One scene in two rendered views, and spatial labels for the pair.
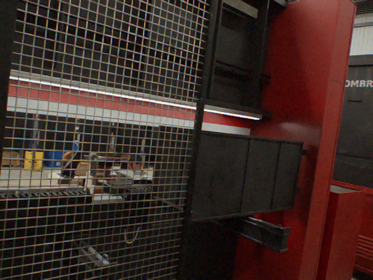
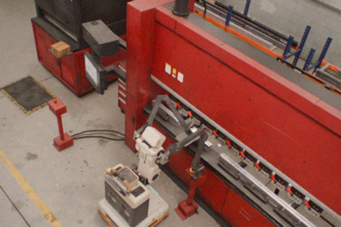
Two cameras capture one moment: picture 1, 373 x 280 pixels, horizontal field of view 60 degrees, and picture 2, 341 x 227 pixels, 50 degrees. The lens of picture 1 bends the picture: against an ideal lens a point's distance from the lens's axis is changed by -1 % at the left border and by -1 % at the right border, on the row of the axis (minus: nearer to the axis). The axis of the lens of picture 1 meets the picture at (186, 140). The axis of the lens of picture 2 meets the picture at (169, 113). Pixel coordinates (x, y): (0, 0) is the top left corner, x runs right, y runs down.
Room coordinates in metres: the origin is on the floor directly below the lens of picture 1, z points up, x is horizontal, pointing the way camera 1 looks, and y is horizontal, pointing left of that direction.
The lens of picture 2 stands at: (2.69, 3.34, 4.14)
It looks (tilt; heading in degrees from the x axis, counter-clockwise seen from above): 42 degrees down; 263
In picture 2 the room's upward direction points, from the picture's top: 7 degrees clockwise
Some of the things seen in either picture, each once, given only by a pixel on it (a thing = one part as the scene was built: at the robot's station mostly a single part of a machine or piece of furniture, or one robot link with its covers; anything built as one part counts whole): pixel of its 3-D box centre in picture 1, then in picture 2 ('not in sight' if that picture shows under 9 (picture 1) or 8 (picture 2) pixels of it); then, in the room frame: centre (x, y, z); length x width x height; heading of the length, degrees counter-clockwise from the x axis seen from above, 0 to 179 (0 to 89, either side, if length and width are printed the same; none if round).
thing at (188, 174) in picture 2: not in sight; (195, 174); (1.96, 0.66, 0.75); 0.20 x 0.16 x 0.18; 123
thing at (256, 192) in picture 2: not in sight; (256, 192); (1.34, 1.00, 0.89); 0.30 x 0.05 x 0.03; 130
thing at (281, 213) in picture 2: not in sight; (286, 217); (1.08, 1.31, 0.89); 0.30 x 0.05 x 0.03; 130
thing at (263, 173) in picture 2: not in sight; (265, 168); (1.32, 0.94, 1.24); 0.15 x 0.09 x 0.17; 130
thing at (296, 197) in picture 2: not in sight; (297, 193); (1.06, 1.25, 1.24); 0.15 x 0.09 x 0.17; 130
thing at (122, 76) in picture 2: not in sight; (114, 76); (3.00, -0.61, 1.17); 0.40 x 0.24 x 0.07; 130
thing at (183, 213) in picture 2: not in sight; (186, 208); (1.99, 0.67, 0.06); 0.25 x 0.20 x 0.12; 33
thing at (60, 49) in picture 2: not in sight; (59, 47); (3.88, -1.42, 1.04); 0.30 x 0.26 x 0.12; 132
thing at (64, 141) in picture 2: not in sight; (60, 124); (3.76, -0.43, 0.41); 0.25 x 0.20 x 0.83; 40
